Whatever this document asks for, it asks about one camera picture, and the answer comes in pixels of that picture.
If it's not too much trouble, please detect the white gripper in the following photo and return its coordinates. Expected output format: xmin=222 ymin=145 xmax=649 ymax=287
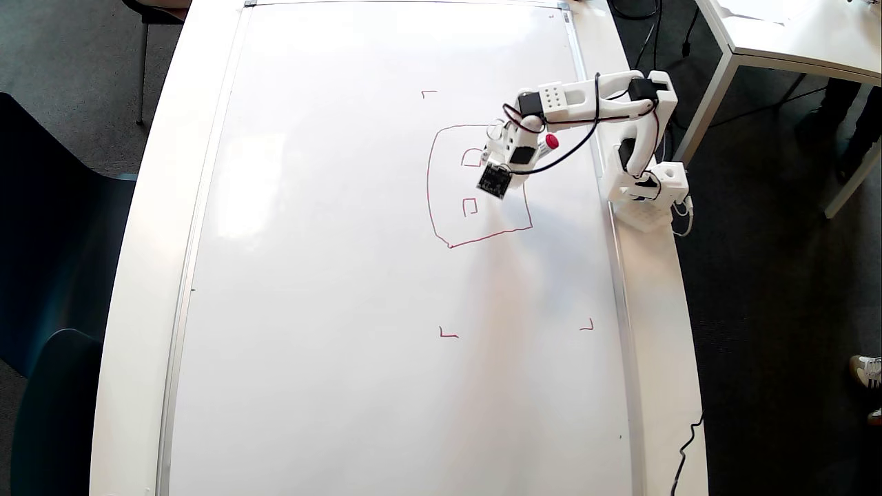
xmin=484 ymin=116 xmax=546 ymax=168

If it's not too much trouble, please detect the large white whiteboard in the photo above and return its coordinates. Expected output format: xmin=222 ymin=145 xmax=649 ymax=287
xmin=155 ymin=0 xmax=646 ymax=496

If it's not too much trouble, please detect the white side table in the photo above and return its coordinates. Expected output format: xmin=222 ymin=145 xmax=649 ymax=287
xmin=672 ymin=0 xmax=882 ymax=220

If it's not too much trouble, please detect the person in dark trousers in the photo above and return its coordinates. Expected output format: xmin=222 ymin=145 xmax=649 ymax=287
xmin=794 ymin=77 xmax=882 ymax=184

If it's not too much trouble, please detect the black metal leg chair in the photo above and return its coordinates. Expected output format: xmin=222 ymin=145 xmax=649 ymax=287
xmin=122 ymin=0 xmax=192 ymax=129

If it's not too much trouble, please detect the dark blue chair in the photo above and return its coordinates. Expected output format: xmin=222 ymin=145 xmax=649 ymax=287
xmin=10 ymin=329 xmax=105 ymax=496
xmin=0 ymin=92 xmax=140 ymax=381

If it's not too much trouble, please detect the black wrist camera board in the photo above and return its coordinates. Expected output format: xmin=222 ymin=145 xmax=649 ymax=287
xmin=476 ymin=162 xmax=515 ymax=201

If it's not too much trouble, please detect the black camera cable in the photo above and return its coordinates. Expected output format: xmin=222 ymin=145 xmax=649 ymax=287
xmin=509 ymin=0 xmax=662 ymax=177

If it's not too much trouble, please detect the black power cable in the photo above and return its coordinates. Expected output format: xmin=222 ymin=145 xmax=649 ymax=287
xmin=648 ymin=0 xmax=666 ymax=74

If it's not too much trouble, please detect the white usb cable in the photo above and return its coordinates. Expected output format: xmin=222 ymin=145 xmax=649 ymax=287
xmin=671 ymin=195 xmax=695 ymax=238

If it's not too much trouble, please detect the black cable with plug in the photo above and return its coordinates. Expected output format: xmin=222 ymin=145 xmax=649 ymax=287
xmin=681 ymin=7 xmax=701 ymax=60

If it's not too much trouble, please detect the black cable on table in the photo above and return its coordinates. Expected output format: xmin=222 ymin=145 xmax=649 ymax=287
xmin=670 ymin=411 xmax=705 ymax=496

